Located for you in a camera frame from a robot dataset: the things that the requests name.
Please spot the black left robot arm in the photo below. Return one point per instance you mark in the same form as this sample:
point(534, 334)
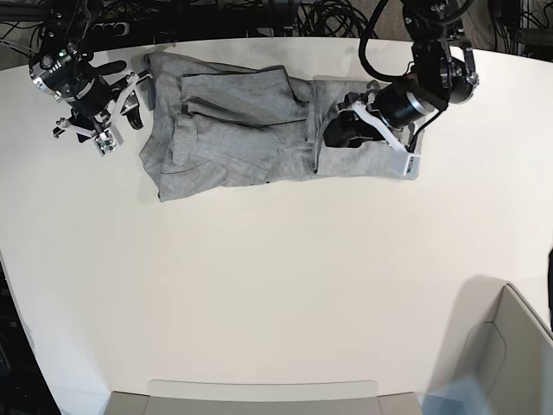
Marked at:
point(442, 73)

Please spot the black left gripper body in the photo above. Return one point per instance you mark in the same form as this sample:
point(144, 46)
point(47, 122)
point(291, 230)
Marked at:
point(397, 108)

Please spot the grey T-shirt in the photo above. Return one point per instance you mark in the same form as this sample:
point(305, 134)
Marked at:
point(218, 125)

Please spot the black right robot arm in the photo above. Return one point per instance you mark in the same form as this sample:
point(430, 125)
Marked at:
point(62, 68)

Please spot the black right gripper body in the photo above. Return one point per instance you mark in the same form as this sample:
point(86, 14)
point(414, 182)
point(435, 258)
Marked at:
point(87, 92)

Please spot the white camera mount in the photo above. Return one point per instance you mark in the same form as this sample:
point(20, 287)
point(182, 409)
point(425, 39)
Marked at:
point(399, 159)
point(102, 129)

